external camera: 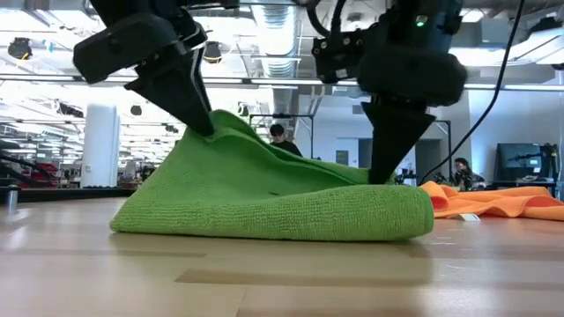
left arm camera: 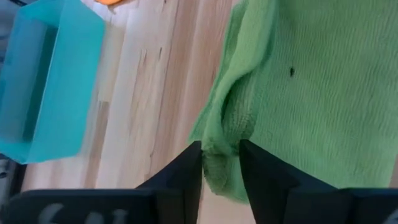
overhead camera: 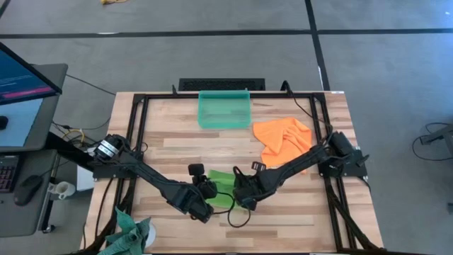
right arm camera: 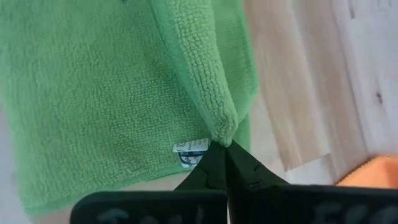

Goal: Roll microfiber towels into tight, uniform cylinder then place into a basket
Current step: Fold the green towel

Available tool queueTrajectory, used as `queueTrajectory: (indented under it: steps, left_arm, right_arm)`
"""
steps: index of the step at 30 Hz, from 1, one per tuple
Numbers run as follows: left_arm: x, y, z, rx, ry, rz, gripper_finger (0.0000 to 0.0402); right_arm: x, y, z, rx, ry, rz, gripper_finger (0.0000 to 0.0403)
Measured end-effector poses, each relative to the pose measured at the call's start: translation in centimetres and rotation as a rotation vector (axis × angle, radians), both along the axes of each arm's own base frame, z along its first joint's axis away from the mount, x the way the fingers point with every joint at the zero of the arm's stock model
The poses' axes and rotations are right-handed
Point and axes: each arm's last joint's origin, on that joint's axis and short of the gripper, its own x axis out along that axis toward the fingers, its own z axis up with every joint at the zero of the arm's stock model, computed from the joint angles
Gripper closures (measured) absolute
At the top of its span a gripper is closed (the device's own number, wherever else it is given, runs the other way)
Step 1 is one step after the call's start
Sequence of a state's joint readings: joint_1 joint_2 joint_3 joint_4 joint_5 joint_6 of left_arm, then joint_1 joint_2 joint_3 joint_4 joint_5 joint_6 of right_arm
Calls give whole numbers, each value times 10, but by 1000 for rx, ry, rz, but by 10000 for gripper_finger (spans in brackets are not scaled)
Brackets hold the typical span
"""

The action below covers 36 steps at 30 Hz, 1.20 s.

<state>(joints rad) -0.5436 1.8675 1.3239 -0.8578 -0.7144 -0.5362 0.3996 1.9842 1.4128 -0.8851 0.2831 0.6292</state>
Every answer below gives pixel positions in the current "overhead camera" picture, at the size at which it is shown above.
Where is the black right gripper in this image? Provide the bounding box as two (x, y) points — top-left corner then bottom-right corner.
(231, 171), (280, 212)

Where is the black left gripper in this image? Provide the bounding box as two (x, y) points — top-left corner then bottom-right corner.
(166, 176), (219, 224)

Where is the light green microfiber towel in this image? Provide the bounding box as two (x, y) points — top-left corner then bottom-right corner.
(206, 169), (248, 210)

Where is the orange microfiber towel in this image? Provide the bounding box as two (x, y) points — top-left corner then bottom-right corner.
(252, 116), (313, 175)

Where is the teal plastic basket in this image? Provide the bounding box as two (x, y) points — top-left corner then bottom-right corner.
(197, 89), (252, 130)

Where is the white round object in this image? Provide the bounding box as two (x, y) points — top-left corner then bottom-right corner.
(144, 219), (156, 247)

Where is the dark green towel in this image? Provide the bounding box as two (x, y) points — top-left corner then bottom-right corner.
(98, 207), (150, 255)

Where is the white box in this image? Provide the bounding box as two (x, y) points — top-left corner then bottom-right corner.
(76, 165), (95, 192)

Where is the white cup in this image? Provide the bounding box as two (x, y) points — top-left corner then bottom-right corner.
(47, 180), (77, 200)

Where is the black support bar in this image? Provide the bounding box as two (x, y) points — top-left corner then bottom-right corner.
(45, 131), (98, 173)

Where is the black computer mouse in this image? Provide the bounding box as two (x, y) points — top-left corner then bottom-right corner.
(13, 174), (44, 207)

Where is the grey computer desk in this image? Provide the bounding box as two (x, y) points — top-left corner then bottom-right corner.
(0, 62), (69, 238)

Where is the black keyboard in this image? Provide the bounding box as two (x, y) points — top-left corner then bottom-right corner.
(0, 154), (21, 194)

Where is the black floor stand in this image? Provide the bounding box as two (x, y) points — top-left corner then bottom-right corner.
(420, 124), (453, 155)

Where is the laptop computer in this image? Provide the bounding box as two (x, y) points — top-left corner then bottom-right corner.
(0, 42), (64, 106)

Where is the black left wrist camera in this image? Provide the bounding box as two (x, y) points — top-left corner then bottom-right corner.
(188, 163), (205, 177)

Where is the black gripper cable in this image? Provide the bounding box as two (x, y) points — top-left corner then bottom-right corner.
(211, 191), (253, 229)

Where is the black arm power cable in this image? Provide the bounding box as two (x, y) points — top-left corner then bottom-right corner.
(281, 80), (333, 132)

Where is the black aluminium table frame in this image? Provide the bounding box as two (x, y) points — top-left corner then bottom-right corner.
(84, 91), (386, 255)

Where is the yellow cable loop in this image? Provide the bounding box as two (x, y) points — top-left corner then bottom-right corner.
(62, 129), (86, 145)

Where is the black cable bundle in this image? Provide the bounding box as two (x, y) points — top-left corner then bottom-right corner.
(51, 118), (113, 132)

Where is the thin black floor cable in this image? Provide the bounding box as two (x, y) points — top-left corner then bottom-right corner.
(65, 73), (117, 96)

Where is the black floor cable loop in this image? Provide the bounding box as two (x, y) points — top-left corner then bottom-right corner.
(412, 122), (453, 162)

